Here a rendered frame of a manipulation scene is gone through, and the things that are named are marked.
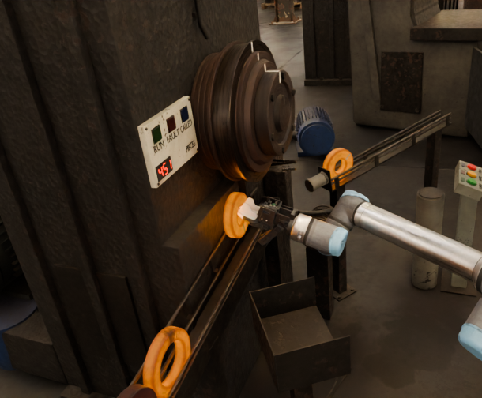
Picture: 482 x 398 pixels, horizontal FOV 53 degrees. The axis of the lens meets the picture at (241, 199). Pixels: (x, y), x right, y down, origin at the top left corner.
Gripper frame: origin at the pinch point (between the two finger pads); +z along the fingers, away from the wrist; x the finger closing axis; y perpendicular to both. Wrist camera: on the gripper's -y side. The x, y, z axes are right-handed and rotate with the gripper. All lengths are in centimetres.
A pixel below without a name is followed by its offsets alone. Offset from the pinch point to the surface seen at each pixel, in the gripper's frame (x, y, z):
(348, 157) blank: -70, -4, -25
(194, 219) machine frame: 13.0, 0.3, 9.1
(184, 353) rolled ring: 47, -18, -7
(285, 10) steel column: -869, -126, 241
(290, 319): 21.1, -16.2, -29.5
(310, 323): 20.8, -14.7, -35.7
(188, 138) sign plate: 6.7, 24.1, 17.0
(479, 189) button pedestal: -77, -2, -81
